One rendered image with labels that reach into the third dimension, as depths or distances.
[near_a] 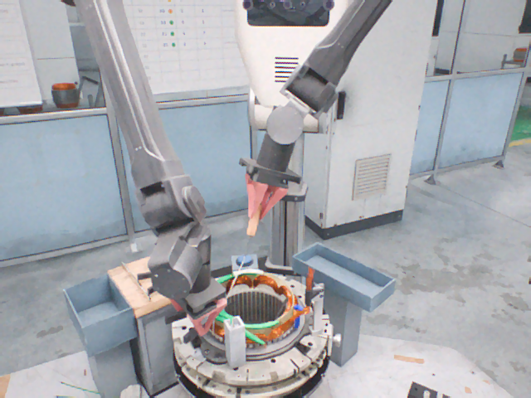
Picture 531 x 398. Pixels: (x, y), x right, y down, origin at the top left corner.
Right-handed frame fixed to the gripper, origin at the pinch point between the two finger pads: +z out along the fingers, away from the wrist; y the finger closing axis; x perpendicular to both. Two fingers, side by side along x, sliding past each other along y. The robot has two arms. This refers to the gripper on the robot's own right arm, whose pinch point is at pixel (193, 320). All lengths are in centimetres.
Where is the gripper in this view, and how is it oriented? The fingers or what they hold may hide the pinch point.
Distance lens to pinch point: 79.2
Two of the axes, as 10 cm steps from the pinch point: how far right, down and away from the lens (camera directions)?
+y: 6.8, 4.3, -5.9
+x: 7.3, -3.0, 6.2
